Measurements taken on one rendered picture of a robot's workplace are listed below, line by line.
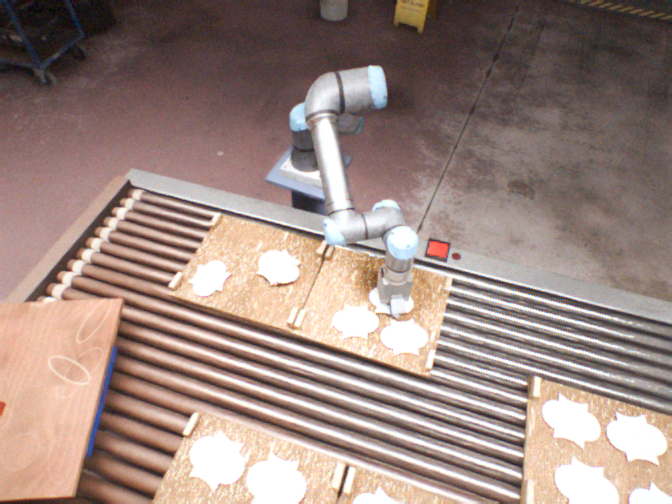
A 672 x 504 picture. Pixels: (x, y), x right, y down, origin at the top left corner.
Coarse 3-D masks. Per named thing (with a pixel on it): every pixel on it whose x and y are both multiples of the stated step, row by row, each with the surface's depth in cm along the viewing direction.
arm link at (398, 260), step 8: (392, 232) 117; (400, 232) 117; (408, 232) 117; (384, 240) 122; (392, 240) 116; (400, 240) 116; (408, 240) 116; (416, 240) 116; (392, 248) 117; (400, 248) 115; (408, 248) 115; (416, 248) 119; (392, 256) 119; (400, 256) 117; (408, 256) 117; (392, 264) 121; (400, 264) 120; (408, 264) 121; (400, 272) 123
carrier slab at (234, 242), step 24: (216, 240) 156; (240, 240) 156; (264, 240) 156; (288, 240) 157; (312, 240) 157; (192, 264) 150; (240, 264) 150; (312, 264) 151; (192, 288) 144; (240, 288) 145; (264, 288) 145; (288, 288) 145; (240, 312) 139; (264, 312) 139; (288, 312) 140
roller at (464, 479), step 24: (120, 360) 131; (168, 384) 128; (192, 384) 127; (240, 408) 124; (264, 408) 123; (312, 432) 120; (336, 432) 120; (384, 456) 117; (408, 456) 116; (456, 480) 114; (480, 480) 113
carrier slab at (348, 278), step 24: (336, 264) 151; (360, 264) 151; (384, 264) 151; (312, 288) 145; (336, 288) 145; (360, 288) 145; (432, 288) 145; (312, 312) 140; (336, 312) 140; (432, 312) 140; (312, 336) 135; (336, 336) 135; (432, 336) 135; (384, 360) 130; (408, 360) 131
